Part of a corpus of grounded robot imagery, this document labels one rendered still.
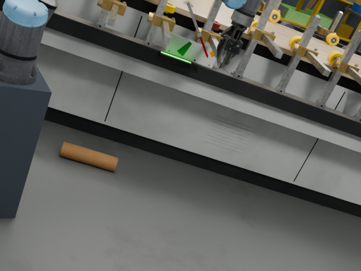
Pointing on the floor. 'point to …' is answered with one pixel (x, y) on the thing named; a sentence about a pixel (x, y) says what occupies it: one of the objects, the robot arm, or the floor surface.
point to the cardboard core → (88, 156)
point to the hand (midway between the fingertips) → (219, 65)
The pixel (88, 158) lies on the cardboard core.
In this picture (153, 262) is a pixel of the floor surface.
